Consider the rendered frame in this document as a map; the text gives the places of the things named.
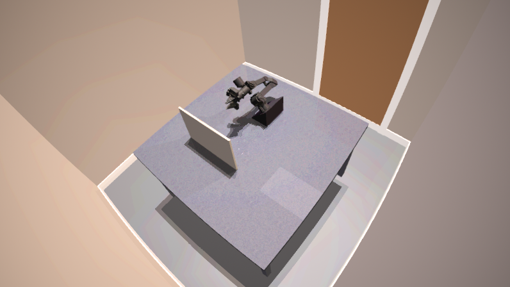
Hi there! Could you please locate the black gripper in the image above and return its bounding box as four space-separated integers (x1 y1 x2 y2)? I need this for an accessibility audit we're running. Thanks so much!
226 87 245 110

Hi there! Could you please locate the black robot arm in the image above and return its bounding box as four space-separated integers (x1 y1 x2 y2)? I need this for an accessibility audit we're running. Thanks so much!
233 76 277 113

